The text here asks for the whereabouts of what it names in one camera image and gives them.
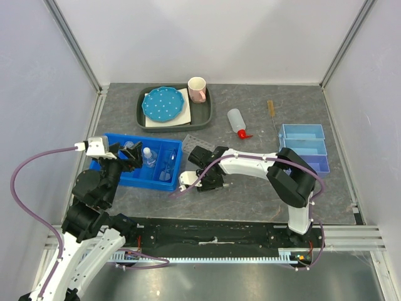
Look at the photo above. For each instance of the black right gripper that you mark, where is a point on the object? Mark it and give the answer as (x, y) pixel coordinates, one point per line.
(206, 187)

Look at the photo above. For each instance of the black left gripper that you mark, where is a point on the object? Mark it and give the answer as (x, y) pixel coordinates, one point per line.
(135, 159)

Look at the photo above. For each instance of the glass stoppered bottle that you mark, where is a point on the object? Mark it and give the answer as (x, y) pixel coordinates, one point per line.
(129, 145)

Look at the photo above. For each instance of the glass alcohol lamp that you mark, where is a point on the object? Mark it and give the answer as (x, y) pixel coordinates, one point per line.
(149, 157)

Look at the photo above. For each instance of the clear test tube rack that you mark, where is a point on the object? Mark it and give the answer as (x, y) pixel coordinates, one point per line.
(190, 142)

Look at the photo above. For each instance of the blue safety goggles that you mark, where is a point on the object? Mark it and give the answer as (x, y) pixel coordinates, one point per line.
(169, 166)

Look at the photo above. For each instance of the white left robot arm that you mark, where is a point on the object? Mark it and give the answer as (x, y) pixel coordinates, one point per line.
(89, 236)

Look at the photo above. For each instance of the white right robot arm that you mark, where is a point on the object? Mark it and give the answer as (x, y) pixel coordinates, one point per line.
(290, 176)

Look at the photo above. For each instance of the blue plastic divided bin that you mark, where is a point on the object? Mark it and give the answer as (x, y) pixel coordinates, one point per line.
(145, 177)

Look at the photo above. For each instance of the white plastic wash bottle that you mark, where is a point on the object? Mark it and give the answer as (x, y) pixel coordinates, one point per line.
(237, 123)

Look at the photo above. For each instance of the blue polka dot plate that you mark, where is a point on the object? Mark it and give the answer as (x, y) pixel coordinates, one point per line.
(163, 104)

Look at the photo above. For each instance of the dark grey baking tray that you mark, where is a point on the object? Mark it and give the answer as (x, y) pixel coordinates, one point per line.
(201, 115)

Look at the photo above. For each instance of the white square plate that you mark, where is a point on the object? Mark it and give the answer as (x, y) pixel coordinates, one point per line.
(183, 118)

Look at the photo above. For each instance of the pink ceramic mug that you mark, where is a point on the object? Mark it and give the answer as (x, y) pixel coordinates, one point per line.
(197, 89)

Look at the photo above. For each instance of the test tube brush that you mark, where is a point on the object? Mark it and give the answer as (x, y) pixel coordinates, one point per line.
(271, 111)

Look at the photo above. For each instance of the light blue drawer organizer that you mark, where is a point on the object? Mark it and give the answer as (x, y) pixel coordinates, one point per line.
(308, 141)

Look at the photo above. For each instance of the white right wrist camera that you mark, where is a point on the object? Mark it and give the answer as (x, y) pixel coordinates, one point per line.
(186, 179)

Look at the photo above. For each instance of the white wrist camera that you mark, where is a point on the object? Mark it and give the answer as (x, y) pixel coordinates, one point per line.
(94, 147)
(186, 179)

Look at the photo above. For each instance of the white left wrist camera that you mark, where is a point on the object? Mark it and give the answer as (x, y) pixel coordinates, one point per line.
(94, 147)

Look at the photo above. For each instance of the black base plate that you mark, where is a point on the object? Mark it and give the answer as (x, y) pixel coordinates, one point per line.
(204, 238)

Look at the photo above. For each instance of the light blue cable duct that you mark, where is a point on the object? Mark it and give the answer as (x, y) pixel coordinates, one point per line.
(283, 257)

